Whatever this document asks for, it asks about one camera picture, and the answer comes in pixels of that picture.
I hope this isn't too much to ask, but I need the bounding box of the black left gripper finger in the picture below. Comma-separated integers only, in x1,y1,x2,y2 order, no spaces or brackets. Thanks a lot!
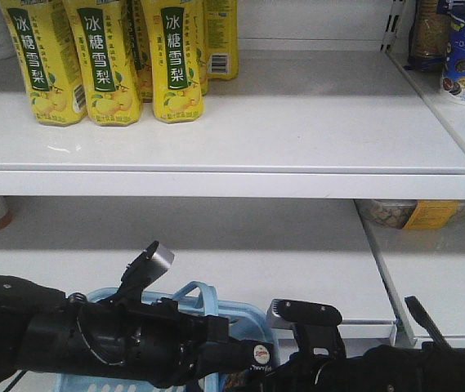
201,340,273,374

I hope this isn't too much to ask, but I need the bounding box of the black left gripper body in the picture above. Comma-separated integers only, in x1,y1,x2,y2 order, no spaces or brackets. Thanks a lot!
66,298,229,388

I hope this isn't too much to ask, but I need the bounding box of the light blue shopping basket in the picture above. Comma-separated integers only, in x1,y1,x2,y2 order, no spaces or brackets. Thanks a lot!
53,281,279,391

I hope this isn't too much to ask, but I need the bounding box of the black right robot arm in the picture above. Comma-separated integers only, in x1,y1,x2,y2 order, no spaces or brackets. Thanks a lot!
241,296,465,391

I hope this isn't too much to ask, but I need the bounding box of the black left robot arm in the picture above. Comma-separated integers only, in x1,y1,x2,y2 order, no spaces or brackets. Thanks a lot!
0,275,275,388

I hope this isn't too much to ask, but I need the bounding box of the white store shelving unit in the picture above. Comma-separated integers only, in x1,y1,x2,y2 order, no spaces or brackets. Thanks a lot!
0,1,465,355

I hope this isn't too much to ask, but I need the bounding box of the clear cookie tray yellow band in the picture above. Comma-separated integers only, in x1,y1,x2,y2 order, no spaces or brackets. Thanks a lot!
355,199,465,230

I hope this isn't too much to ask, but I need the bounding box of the yellow pear drink bottle right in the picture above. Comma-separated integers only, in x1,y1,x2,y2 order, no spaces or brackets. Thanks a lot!
141,1,204,123

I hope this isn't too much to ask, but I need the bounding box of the yellow pear drink bottle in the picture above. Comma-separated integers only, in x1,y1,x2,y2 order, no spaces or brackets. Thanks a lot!
64,1,142,127
141,1,204,123
0,1,87,127

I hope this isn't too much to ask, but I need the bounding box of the yellow pear drink bottle middle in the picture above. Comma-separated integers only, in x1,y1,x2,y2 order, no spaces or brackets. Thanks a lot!
64,1,142,127

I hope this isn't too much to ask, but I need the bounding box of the yellow pear drink bottle left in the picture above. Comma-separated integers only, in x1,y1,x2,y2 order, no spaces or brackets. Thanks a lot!
0,1,87,127

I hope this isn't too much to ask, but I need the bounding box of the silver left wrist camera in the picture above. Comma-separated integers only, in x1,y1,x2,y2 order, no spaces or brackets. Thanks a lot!
118,241,175,295

